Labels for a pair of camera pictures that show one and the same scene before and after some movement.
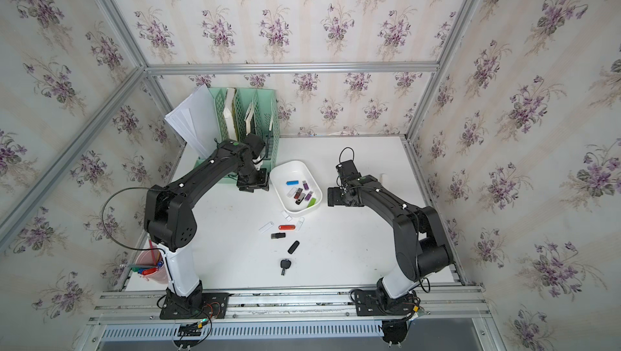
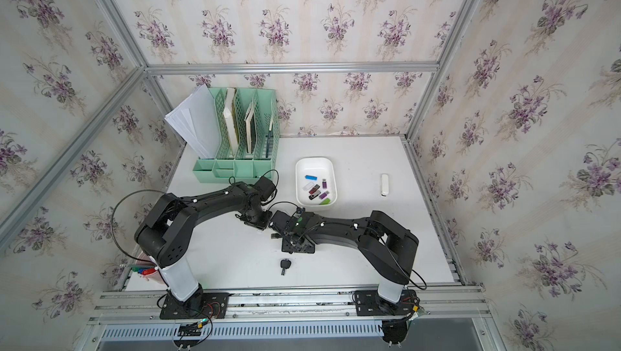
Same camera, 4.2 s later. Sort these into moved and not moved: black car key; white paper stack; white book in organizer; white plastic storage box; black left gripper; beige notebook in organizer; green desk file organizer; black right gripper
Moved: black right gripper; black left gripper; white plastic storage box
Not moved: black car key; white paper stack; white book in organizer; green desk file organizer; beige notebook in organizer
